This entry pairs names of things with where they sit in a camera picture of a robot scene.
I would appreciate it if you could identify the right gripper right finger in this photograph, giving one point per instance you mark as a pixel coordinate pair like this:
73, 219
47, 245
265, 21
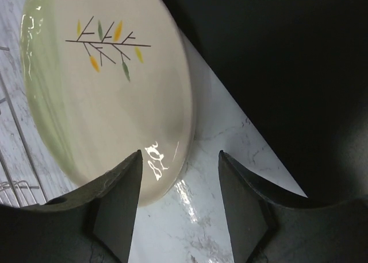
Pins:
268, 223

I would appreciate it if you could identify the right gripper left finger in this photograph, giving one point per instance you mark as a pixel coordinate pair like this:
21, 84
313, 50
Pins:
93, 223

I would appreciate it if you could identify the metal wire dish rack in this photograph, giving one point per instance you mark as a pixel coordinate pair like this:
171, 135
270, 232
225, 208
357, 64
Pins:
20, 184

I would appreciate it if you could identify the green and cream plate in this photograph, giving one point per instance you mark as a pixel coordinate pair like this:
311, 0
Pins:
104, 78

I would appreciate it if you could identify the black square mat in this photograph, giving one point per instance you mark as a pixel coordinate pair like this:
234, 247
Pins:
298, 69

